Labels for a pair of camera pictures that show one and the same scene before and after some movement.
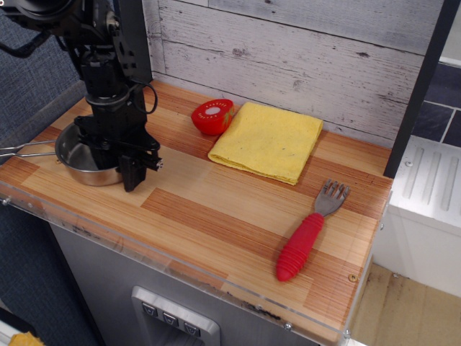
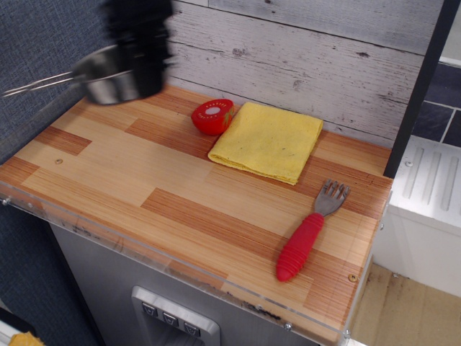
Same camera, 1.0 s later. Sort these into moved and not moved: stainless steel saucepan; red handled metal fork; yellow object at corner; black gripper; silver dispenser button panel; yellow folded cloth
Moved: black gripper; stainless steel saucepan
Not moved: yellow folded cloth; yellow object at corner; silver dispenser button panel; red handled metal fork
